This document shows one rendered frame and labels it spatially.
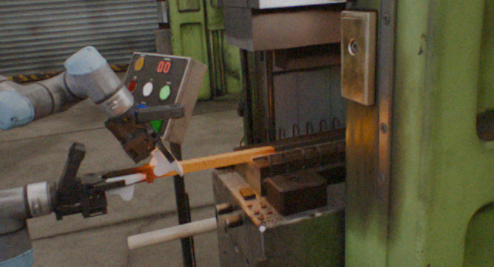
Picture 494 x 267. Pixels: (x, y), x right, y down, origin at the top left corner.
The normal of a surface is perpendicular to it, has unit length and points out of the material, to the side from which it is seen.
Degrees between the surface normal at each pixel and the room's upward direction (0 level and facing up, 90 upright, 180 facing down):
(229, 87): 90
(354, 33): 90
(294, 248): 90
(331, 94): 90
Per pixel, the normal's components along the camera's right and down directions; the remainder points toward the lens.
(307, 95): 0.35, 0.25
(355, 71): -0.94, 0.16
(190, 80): 0.71, 0.17
